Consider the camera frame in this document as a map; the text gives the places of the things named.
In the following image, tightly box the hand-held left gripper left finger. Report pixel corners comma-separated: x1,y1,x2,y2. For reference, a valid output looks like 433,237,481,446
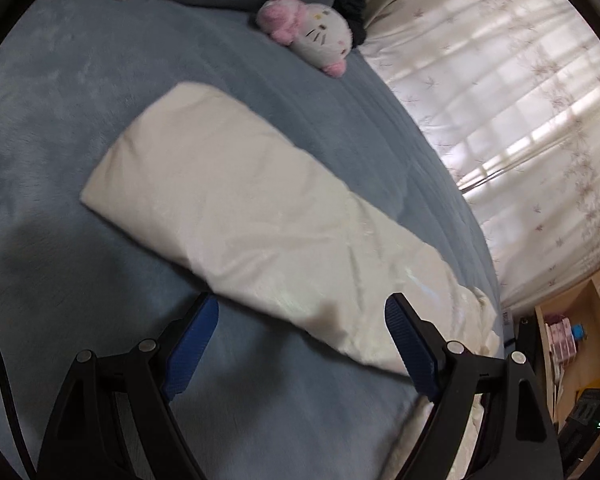
37,292,220,480

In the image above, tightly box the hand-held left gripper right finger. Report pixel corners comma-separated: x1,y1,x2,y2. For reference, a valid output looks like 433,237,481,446
384,292,566,480

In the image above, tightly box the cream puffer jacket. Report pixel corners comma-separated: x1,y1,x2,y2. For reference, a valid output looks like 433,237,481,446
80,81,505,480

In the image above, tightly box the stack of pink boxes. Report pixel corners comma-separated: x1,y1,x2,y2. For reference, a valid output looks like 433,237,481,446
545,316,577,367

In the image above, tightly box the wooden shelf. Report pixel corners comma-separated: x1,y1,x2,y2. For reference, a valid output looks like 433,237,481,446
534,262,600,461

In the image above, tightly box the black device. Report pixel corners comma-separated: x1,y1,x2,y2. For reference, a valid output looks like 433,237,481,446
560,387,600,476

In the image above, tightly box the blue fleece blanket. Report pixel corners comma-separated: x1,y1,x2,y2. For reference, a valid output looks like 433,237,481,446
0,0,503,480

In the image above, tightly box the white floral curtain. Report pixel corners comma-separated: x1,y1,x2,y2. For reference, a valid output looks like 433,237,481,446
360,0,600,311

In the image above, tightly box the pink white cat plush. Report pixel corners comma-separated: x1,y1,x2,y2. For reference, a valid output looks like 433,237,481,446
254,0,355,79

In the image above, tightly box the black cloth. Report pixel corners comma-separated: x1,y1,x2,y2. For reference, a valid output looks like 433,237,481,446
332,0,368,46

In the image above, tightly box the black cable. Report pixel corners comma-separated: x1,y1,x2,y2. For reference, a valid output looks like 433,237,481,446
0,305,36,480

